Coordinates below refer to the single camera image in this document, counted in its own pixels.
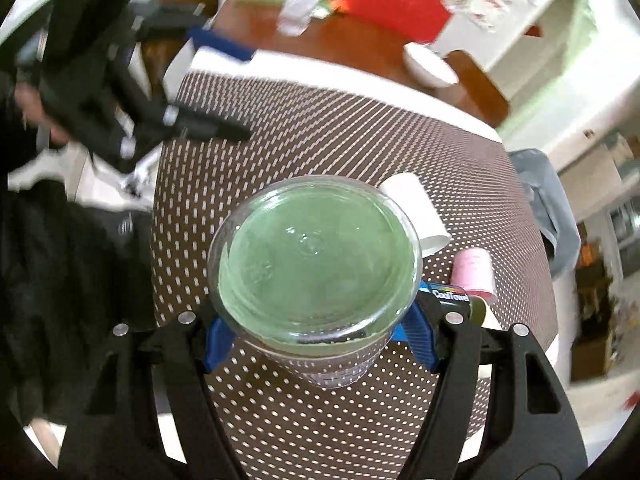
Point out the grey cloth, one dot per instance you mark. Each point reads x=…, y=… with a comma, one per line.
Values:
x=542, y=200

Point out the pink paper cup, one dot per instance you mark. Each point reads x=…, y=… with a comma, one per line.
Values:
x=474, y=272

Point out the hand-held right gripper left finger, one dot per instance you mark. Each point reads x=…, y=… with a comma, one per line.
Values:
x=218, y=344

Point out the clear glass cup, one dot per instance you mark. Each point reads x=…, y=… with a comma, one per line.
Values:
x=315, y=260

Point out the clear plastic bottle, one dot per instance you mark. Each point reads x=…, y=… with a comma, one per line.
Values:
x=296, y=12

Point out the wooden chair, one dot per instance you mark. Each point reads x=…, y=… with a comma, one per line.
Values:
x=165, y=60

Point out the dark cool towel packet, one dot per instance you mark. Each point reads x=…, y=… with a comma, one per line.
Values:
x=447, y=294

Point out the white paper cup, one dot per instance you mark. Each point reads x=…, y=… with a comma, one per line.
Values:
x=415, y=210

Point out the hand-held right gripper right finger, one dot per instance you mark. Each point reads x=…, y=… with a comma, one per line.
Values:
x=418, y=334

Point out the white cabinet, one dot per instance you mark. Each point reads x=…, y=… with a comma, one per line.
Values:
x=560, y=60

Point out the wooden table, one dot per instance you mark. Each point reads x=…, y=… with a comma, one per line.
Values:
x=360, y=45

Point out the person's left hand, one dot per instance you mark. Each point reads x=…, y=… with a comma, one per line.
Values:
x=31, y=106

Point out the brown dotted tablecloth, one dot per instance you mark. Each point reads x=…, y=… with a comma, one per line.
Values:
x=320, y=125

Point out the white bowl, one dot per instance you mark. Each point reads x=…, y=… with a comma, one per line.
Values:
x=430, y=65

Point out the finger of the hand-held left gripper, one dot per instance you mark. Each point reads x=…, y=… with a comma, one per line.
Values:
x=210, y=128
x=222, y=46

